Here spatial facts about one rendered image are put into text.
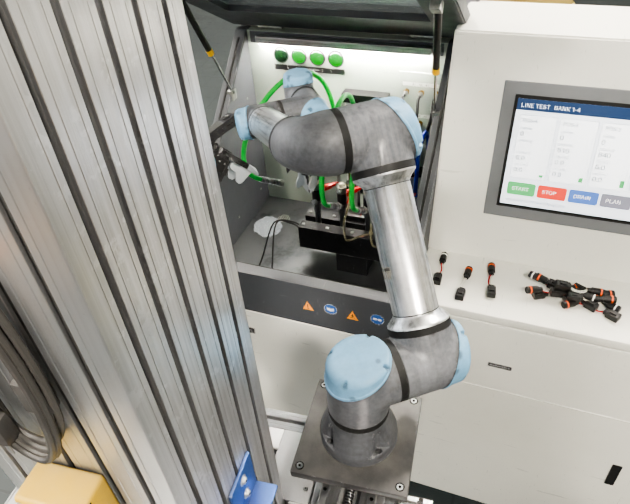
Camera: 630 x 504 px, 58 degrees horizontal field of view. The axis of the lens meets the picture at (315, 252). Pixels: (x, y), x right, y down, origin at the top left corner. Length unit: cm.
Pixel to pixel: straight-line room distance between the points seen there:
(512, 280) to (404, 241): 65
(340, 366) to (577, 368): 77
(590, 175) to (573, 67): 26
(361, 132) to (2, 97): 68
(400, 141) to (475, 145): 57
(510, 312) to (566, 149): 42
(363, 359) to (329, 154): 35
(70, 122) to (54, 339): 19
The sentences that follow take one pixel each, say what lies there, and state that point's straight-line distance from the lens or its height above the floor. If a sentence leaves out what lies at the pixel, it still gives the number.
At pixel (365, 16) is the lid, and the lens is 160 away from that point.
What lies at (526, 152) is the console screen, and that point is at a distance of 155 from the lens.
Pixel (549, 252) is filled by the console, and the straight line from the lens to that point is 165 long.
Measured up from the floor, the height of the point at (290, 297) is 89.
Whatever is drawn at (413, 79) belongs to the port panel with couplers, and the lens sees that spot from 178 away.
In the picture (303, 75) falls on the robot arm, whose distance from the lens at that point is 146.
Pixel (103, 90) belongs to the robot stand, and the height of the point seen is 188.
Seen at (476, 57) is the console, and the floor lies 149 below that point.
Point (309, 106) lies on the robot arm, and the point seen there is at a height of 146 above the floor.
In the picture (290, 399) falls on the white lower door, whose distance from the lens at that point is 207.
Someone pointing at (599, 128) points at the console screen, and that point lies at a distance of 154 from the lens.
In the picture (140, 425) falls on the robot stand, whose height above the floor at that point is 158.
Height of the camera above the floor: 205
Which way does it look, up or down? 40 degrees down
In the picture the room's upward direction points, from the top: 5 degrees counter-clockwise
